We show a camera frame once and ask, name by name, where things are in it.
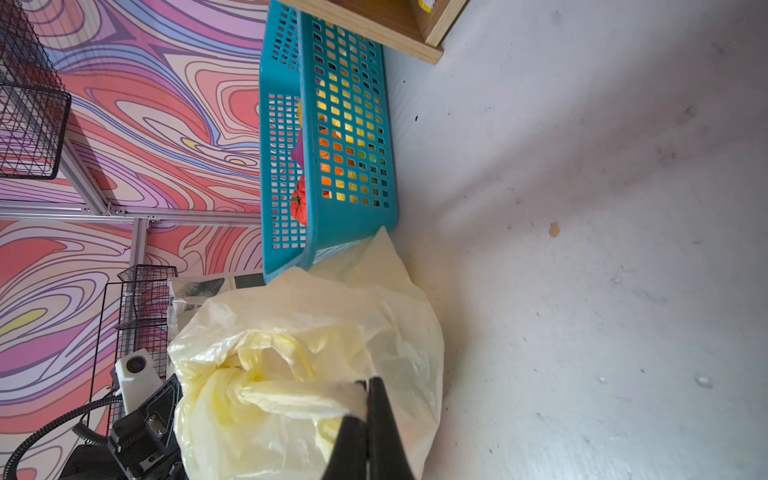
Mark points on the wooden shelf unit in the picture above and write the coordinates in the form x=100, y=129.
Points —
x=399, y=24

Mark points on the teal plastic basket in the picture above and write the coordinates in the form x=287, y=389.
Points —
x=323, y=115

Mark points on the black wire basket left wall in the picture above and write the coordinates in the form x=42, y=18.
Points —
x=134, y=316

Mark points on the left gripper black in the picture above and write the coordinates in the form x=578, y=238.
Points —
x=143, y=443

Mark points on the red toy tomato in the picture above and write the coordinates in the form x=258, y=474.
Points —
x=298, y=203

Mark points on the yellowish plastic grocery bag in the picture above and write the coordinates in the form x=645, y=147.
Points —
x=268, y=373

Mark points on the black wire basket back wall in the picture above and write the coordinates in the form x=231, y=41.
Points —
x=35, y=106

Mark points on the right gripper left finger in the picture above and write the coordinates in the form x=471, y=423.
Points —
x=348, y=460

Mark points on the black wire basket wall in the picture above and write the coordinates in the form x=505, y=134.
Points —
x=35, y=106
x=134, y=316

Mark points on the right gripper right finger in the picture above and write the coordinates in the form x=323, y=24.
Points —
x=386, y=455

